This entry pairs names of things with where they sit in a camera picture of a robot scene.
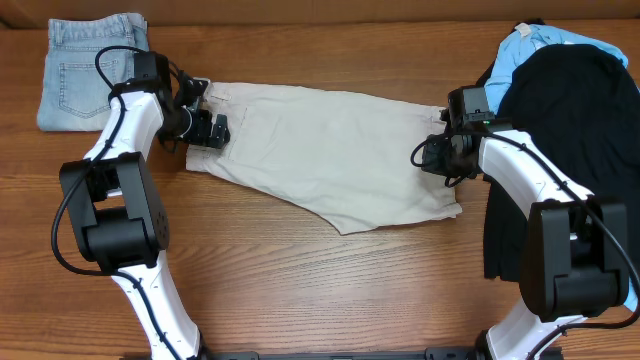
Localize folded light blue jeans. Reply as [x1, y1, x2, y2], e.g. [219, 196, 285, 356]
[37, 13, 149, 132]

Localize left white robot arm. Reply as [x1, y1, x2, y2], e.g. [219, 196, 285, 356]
[51, 48, 231, 359]

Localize light blue shirt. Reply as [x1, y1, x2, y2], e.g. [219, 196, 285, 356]
[483, 21, 640, 312]

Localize black garment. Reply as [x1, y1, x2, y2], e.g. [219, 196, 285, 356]
[474, 18, 640, 284]

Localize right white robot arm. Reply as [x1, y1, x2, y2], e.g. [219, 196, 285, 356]
[411, 86, 639, 360]

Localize beige khaki shorts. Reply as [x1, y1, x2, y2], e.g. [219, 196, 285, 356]
[186, 82, 462, 235]

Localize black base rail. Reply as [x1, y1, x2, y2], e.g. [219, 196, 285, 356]
[205, 347, 490, 360]

